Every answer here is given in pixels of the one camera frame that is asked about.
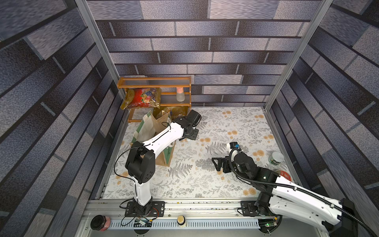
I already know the burlap green Christmas tote bag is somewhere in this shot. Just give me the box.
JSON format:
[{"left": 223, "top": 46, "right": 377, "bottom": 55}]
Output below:
[{"left": 130, "top": 112, "right": 175, "bottom": 167}]

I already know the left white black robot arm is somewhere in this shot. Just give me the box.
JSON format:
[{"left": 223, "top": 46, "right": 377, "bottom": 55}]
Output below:
[{"left": 125, "top": 110, "right": 201, "bottom": 216}]

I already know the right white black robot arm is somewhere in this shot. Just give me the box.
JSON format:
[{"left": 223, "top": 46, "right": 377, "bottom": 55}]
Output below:
[{"left": 212, "top": 143, "right": 376, "bottom": 237}]

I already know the small pink capped bottle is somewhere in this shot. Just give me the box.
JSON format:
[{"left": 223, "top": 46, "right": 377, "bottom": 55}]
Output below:
[{"left": 176, "top": 87, "right": 185, "bottom": 102}]

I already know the wooden two-tier shelf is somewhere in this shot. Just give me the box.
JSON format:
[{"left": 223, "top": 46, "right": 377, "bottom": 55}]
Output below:
[{"left": 117, "top": 76, "right": 191, "bottom": 122}]

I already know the white green round container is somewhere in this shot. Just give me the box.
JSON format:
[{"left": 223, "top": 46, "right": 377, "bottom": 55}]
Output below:
[{"left": 268, "top": 151, "right": 285, "bottom": 166}]

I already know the red round tin lid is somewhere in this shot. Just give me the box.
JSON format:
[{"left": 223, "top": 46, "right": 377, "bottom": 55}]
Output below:
[{"left": 279, "top": 170, "right": 292, "bottom": 182}]

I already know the red gold snack bag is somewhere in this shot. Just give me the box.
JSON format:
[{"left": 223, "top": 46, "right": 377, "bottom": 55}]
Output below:
[{"left": 120, "top": 87, "right": 161, "bottom": 110}]

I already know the small gold lid jar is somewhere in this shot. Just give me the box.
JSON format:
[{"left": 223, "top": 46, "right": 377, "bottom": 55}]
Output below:
[{"left": 177, "top": 215, "right": 186, "bottom": 227}]

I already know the black red tape roll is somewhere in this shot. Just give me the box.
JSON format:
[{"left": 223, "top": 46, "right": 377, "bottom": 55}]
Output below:
[{"left": 90, "top": 215, "right": 111, "bottom": 232}]

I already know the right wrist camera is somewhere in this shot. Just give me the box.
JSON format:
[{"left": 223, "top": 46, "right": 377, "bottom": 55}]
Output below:
[{"left": 227, "top": 142, "right": 241, "bottom": 151}]

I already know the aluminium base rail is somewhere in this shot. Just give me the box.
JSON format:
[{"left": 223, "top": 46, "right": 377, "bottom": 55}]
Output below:
[{"left": 73, "top": 197, "right": 335, "bottom": 237}]

